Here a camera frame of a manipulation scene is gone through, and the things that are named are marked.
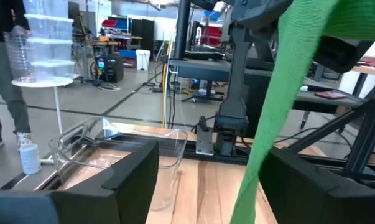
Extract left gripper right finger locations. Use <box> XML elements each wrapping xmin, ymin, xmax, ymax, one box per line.
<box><xmin>258</xmin><ymin>147</ymin><xmax>375</xmax><ymax>224</ymax></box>

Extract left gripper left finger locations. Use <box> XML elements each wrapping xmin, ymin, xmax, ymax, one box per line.
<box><xmin>0</xmin><ymin>139</ymin><xmax>160</xmax><ymax>224</ymax></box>

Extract light green crepe bandage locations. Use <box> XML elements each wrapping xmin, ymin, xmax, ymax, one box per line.
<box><xmin>229</xmin><ymin>0</ymin><xmax>375</xmax><ymax>224</ymax></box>

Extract clear plastic container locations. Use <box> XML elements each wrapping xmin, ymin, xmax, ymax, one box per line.
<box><xmin>49</xmin><ymin>116</ymin><xmax>188</xmax><ymax>212</ymax></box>

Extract red notebook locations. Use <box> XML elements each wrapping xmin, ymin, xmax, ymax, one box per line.
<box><xmin>314</xmin><ymin>90</ymin><xmax>346</xmax><ymax>100</ymax></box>

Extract white plastic bottle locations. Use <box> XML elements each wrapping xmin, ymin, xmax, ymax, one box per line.
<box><xmin>19</xmin><ymin>142</ymin><xmax>42</xmax><ymax>175</ymax></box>

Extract black computer with blue screen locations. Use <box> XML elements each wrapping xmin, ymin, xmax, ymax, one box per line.
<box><xmin>95</xmin><ymin>54</ymin><xmax>125</xmax><ymax>83</ymax></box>

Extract red storage bins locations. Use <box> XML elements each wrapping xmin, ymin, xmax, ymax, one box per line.
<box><xmin>200</xmin><ymin>25</ymin><xmax>223</xmax><ymax>47</ymax></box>

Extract white waste bin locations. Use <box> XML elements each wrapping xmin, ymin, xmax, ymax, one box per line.
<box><xmin>135</xmin><ymin>49</ymin><xmax>151</xmax><ymax>72</ymax></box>

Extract white floor lamp base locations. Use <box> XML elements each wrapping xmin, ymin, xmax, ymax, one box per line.
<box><xmin>11</xmin><ymin>76</ymin><xmax>75</xmax><ymax>164</ymax></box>

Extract clear stacked plastic drawers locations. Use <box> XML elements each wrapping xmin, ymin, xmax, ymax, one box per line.
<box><xmin>22</xmin><ymin>0</ymin><xmax>76</xmax><ymax>82</ymax></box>

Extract person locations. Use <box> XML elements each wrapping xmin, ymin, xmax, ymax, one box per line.
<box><xmin>0</xmin><ymin>0</ymin><xmax>32</xmax><ymax>154</ymax></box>

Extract clear ribbed plastic jug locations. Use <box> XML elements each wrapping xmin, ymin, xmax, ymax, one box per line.
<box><xmin>4</xmin><ymin>25</ymin><xmax>31</xmax><ymax>84</ymax></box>

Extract grey metal bracket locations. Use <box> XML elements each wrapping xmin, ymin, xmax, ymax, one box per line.
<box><xmin>195</xmin><ymin>115</ymin><xmax>215</xmax><ymax>156</ymax></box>

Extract yellow hanging cable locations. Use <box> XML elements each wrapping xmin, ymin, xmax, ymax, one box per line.
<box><xmin>160</xmin><ymin>40</ymin><xmax>171</xmax><ymax>129</ymax></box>

